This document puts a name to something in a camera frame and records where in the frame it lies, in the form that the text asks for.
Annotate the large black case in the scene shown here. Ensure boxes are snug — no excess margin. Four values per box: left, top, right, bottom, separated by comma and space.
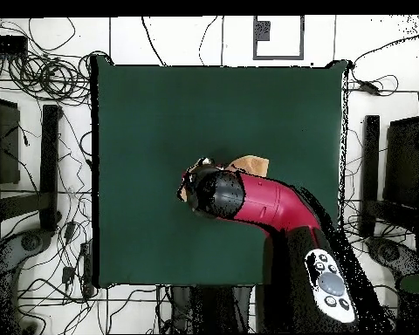
382, 116, 419, 208

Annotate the black power strip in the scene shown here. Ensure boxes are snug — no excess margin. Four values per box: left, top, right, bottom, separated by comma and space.
79, 240, 96, 298

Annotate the grey chair base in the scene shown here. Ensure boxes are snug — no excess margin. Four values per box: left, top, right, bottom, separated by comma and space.
365, 236, 419, 280
0, 229, 54, 335

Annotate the small black power adapter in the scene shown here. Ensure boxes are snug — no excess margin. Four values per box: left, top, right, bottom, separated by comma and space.
61, 266, 77, 284

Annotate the black cable coil bundle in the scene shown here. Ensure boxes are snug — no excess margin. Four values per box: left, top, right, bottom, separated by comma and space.
6, 50, 107, 106

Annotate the dark green table cloth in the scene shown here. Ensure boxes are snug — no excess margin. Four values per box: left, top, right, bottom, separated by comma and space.
90, 55, 349, 290

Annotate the flat black box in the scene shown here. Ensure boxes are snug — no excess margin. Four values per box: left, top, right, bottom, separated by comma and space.
0, 34, 30, 56

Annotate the tan terry towel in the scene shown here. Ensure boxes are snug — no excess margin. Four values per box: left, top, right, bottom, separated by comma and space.
177, 154, 271, 214

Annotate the long black bar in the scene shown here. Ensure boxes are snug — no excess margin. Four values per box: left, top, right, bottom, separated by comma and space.
38, 104, 63, 232

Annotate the dark grey square frame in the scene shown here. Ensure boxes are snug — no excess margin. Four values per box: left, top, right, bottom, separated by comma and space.
252, 15, 306, 61

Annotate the black monitor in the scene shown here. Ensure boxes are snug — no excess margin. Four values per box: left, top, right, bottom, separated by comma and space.
0, 96, 22, 186

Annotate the black inline power adapter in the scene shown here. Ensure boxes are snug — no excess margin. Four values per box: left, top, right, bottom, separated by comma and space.
357, 79, 382, 97

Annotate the curved black cable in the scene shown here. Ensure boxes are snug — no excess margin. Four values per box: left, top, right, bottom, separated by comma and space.
141, 15, 168, 67

